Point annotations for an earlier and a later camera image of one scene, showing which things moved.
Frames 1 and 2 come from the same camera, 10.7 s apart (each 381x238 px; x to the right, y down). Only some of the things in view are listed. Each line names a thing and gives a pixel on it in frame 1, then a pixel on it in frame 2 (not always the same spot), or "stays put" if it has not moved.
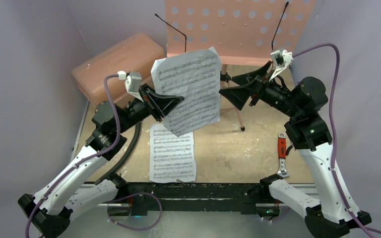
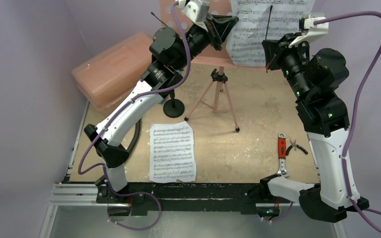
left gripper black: [159, 104] → [218, 28]
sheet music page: [196, 77] → [256, 21]
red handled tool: [282, 152] stays put
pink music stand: [244, 32] → [219, 59]
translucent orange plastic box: [137, 53] stays put
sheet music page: [171, 158] stays put
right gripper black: [257, 89] → [276, 54]
